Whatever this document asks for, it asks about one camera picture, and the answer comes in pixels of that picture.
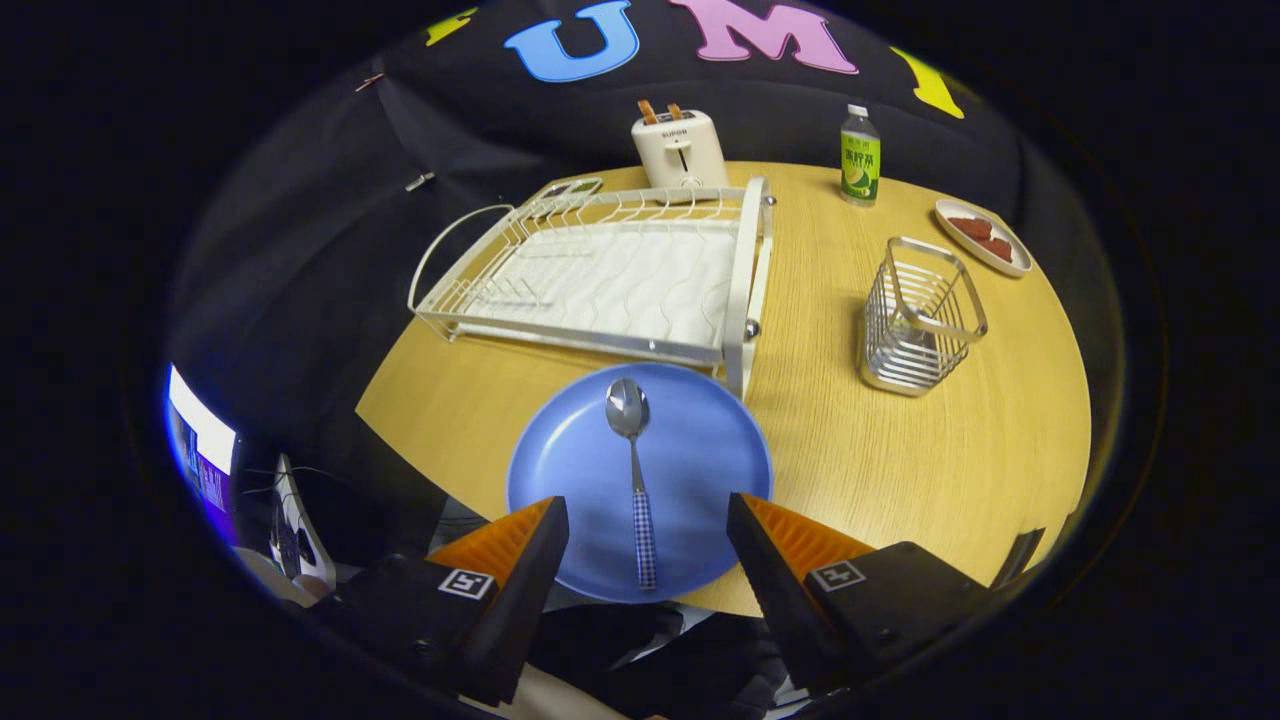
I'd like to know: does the blue plate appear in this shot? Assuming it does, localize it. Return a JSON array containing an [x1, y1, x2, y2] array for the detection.
[[505, 362, 774, 605]]

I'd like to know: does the checked handle metal spoon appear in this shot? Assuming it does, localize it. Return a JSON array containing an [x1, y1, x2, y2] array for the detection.
[[605, 378, 659, 591]]

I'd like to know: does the silver wire basket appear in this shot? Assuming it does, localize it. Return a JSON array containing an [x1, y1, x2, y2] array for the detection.
[[860, 236, 989, 398]]

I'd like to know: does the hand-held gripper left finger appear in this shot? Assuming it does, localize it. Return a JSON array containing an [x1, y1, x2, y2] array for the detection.
[[313, 496, 571, 707]]

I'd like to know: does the small white oval plate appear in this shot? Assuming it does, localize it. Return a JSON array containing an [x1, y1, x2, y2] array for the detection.
[[934, 198, 1034, 278]]

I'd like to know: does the lit computer monitor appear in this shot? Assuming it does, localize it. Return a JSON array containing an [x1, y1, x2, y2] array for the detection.
[[165, 365, 238, 541]]

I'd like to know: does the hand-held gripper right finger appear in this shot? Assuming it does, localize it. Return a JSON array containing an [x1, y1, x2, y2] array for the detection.
[[726, 491, 995, 693]]

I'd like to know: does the green label drink bottle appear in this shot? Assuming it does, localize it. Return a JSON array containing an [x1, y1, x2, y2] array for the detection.
[[840, 104, 882, 208]]

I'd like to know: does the cream toaster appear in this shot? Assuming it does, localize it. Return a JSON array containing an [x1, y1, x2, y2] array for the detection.
[[631, 100, 730, 191]]

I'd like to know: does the white wire dish rack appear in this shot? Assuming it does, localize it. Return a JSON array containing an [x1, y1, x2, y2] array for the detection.
[[407, 177, 776, 401]]

